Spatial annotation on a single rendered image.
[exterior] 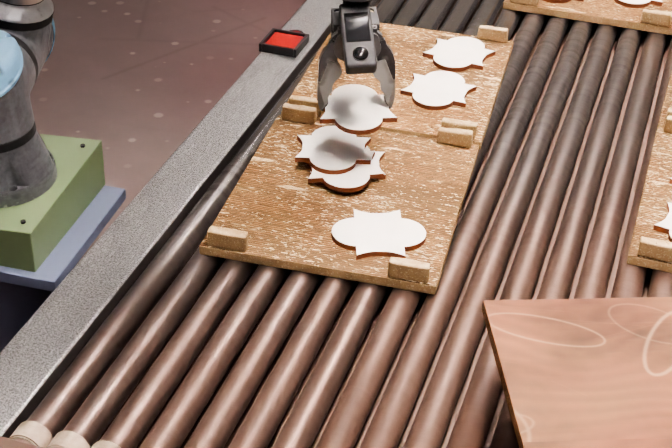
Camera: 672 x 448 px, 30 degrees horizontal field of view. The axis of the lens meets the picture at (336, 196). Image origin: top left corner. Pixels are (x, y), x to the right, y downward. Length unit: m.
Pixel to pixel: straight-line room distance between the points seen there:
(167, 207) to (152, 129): 2.07
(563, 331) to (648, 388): 0.13
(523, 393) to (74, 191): 0.85
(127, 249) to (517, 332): 0.63
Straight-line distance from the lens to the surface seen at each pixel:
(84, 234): 1.98
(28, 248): 1.89
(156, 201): 1.96
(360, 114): 1.94
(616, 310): 1.59
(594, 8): 2.65
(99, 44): 4.58
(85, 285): 1.80
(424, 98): 2.20
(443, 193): 1.96
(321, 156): 1.98
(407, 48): 2.40
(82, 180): 2.01
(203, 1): 4.89
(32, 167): 1.93
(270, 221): 1.87
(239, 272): 1.80
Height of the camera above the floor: 1.98
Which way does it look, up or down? 33 degrees down
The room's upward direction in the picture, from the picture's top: 2 degrees clockwise
